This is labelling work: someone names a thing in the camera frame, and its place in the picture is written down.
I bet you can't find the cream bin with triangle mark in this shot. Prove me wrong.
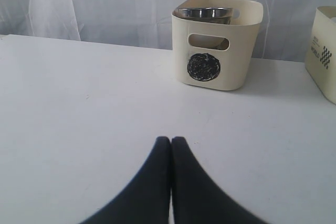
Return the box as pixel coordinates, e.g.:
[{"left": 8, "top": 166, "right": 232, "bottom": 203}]
[{"left": 304, "top": 6, "right": 335, "bottom": 103}]

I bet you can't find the cream bin with circle mark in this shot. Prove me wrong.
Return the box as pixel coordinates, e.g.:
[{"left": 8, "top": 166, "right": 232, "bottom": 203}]
[{"left": 172, "top": 0, "right": 264, "bottom": 91}]

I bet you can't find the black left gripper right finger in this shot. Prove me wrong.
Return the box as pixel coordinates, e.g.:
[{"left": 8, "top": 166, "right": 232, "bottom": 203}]
[{"left": 171, "top": 136, "right": 265, "bottom": 223}]

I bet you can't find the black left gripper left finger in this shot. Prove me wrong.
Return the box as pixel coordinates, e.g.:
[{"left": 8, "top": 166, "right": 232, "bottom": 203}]
[{"left": 83, "top": 136, "right": 171, "bottom": 223}]

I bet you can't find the white backdrop curtain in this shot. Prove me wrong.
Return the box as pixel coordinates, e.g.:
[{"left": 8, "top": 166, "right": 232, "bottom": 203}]
[{"left": 1, "top": 0, "right": 335, "bottom": 61}]

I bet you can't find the stainless steel bowl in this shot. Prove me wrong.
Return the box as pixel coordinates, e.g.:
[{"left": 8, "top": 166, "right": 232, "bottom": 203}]
[{"left": 173, "top": 7, "right": 234, "bottom": 25}]

